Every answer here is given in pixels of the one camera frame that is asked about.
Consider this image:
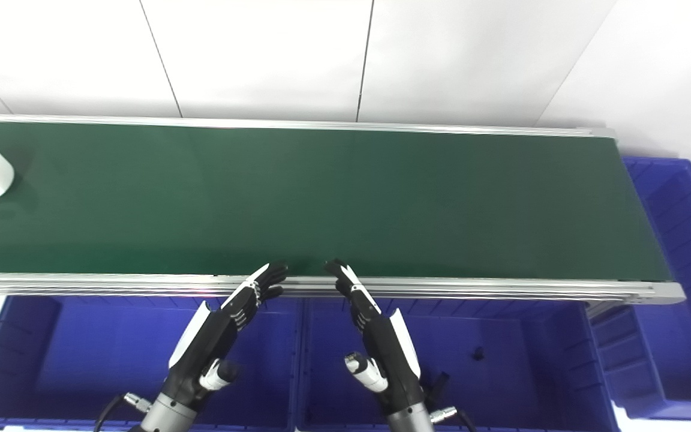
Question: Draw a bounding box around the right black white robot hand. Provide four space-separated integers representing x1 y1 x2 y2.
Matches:
324 259 426 416

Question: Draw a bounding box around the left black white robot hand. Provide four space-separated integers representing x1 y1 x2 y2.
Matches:
163 262 289 413

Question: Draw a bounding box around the green conveyor belt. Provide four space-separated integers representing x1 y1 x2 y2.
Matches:
0 122 674 283
0 113 687 319

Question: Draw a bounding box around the blue plastic bin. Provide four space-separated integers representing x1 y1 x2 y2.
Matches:
0 294 304 432
588 157 691 421
295 297 622 432

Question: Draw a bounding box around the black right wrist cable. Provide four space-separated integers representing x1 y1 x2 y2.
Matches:
422 371 478 432

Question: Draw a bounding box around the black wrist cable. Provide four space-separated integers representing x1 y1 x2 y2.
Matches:
422 371 478 432
94 392 153 432

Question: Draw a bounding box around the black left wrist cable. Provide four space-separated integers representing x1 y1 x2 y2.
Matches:
94 392 153 432

